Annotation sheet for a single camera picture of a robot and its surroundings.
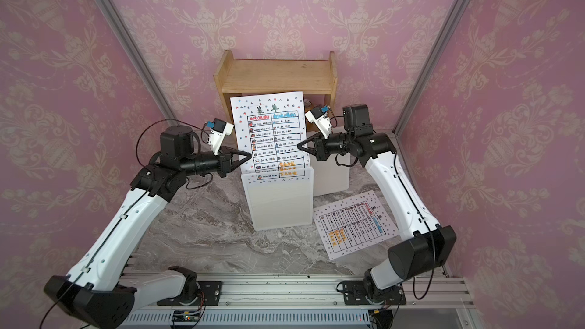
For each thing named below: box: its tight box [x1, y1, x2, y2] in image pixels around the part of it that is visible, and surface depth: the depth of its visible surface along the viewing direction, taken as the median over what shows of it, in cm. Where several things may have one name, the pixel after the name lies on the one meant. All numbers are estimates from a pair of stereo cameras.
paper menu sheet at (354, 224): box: [312, 190, 400, 261], surface depth 91 cm
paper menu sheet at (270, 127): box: [230, 91, 310, 173], surface depth 67 cm
